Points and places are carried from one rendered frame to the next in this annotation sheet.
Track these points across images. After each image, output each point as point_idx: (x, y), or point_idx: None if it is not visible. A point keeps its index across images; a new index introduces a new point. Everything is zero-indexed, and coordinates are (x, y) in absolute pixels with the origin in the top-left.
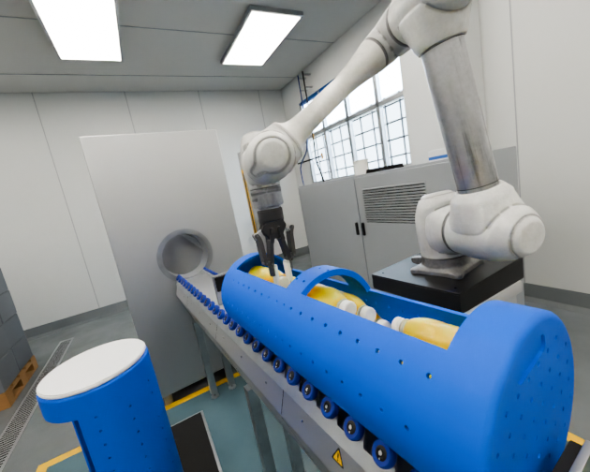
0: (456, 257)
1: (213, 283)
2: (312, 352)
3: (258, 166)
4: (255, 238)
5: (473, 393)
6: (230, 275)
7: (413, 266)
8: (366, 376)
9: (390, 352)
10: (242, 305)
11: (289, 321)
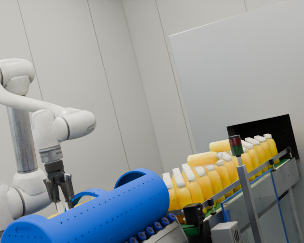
0: None
1: None
2: (134, 202)
3: (95, 124)
4: (70, 177)
5: (157, 176)
6: (52, 224)
7: None
8: (147, 191)
9: (145, 181)
10: (87, 226)
11: (119, 201)
